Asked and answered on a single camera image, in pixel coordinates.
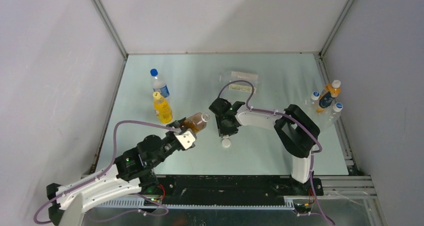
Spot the red gold label tea bottle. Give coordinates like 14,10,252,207
182,112,211,135

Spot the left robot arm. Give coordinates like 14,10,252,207
46,119,197,226

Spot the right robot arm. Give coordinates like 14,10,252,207
209,97,323,195

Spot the plain white bottle cap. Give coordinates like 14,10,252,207
221,138,231,148

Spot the yellow juice bottle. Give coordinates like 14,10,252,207
152,91,173,124

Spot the clear square bottle cream label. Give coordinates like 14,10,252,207
218,70,259,94

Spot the clear bottle blue label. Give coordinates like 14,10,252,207
150,68,170,98

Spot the clear Pocari bottle rear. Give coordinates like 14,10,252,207
306,91,320,119

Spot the clear pocari bottle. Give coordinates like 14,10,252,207
320,102,344,131
306,91,320,119

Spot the clear Pocari bottle front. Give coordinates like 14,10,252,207
320,102,344,131

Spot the orange navy label bottle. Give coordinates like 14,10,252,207
316,79,342,113

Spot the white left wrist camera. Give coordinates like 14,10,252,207
174,128,197,151

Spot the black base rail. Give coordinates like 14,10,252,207
141,175,324,207

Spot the aluminium frame front rail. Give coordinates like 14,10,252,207
77,174,379,212

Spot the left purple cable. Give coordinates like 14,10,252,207
33,120,182,225

